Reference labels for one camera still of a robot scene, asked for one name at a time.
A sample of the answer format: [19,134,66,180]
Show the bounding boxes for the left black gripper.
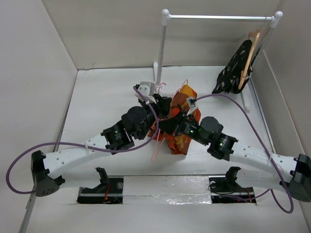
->
[137,94,171,141]

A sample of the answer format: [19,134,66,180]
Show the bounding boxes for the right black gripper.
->
[155,110,209,146]

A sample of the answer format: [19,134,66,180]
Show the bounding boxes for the orange camouflage trousers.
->
[154,84,197,155]

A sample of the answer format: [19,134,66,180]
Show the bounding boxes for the pink wire hanger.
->
[151,79,189,162]

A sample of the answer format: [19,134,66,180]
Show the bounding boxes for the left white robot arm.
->
[31,94,172,197]

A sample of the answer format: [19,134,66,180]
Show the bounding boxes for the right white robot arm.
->
[173,113,311,202]

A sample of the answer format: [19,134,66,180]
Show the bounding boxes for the wooden clothes hanger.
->
[238,29,261,90]

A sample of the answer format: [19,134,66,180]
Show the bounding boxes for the black white patterned garment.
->
[212,39,253,94]

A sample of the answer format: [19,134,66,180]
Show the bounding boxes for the white metal clothes rack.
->
[152,8,284,113]

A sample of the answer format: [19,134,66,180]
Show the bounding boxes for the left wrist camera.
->
[133,82,156,103]

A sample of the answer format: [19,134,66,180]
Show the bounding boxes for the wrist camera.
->
[186,97,198,116]
[133,82,156,103]

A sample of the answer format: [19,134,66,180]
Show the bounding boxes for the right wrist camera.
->
[186,97,198,116]

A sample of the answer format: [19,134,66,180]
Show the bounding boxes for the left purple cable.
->
[6,86,160,195]

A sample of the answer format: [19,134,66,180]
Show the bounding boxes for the purple cable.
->
[6,86,160,195]
[194,94,294,214]

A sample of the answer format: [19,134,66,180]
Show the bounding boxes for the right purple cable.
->
[194,94,294,214]

